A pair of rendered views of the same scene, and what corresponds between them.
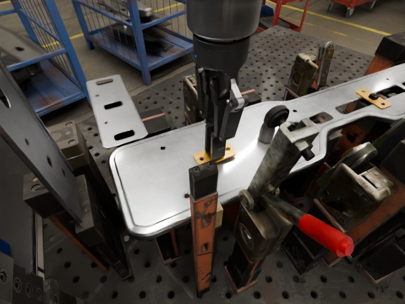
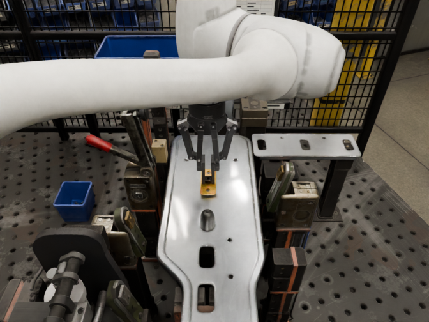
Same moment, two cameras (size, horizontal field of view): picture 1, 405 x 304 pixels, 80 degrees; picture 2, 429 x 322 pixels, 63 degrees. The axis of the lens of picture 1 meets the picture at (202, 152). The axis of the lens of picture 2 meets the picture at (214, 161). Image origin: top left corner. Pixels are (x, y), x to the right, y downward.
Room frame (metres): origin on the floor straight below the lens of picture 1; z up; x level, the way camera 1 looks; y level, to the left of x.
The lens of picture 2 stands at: (0.60, -0.56, 1.62)
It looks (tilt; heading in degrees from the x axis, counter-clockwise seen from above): 42 degrees down; 116
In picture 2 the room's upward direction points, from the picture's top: straight up
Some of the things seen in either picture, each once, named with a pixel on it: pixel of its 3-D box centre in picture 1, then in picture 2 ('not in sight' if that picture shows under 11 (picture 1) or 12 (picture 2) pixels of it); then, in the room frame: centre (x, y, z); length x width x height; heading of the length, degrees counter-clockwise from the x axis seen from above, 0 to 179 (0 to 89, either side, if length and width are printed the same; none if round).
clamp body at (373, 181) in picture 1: (326, 226); (124, 273); (0.22, -0.27, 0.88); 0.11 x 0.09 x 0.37; 26
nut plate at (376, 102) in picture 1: (373, 96); not in sight; (0.52, -0.45, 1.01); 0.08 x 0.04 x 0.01; 25
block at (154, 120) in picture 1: (161, 156); (274, 204); (0.46, 0.12, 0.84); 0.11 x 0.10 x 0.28; 26
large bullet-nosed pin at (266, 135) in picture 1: (266, 132); (207, 220); (0.38, -0.14, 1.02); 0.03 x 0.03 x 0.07
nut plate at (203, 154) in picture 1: (214, 152); (208, 180); (0.32, -0.03, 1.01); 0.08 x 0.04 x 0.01; 116
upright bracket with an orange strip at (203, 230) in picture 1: (203, 257); (153, 170); (0.14, 0.00, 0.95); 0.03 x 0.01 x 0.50; 116
